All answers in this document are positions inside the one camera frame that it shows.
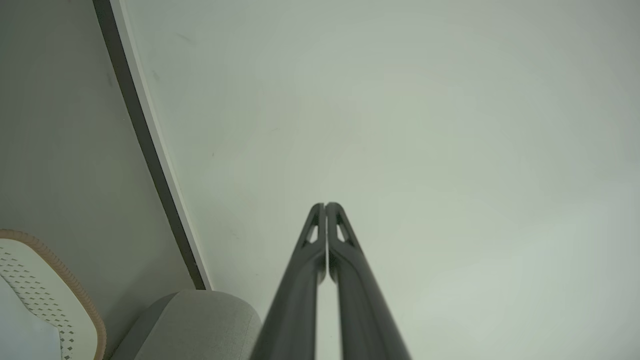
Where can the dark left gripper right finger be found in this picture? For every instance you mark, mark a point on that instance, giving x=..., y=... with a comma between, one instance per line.
x=362, y=300

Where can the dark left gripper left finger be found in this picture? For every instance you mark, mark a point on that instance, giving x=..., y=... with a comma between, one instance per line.
x=295, y=295

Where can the white perforated laundry basket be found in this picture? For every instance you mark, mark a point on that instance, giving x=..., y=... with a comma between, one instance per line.
x=45, y=295

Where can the white black baseboard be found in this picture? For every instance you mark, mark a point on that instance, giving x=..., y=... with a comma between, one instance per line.
x=150, y=145

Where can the white cloth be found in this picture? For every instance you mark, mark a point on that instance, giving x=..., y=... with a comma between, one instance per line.
x=22, y=327

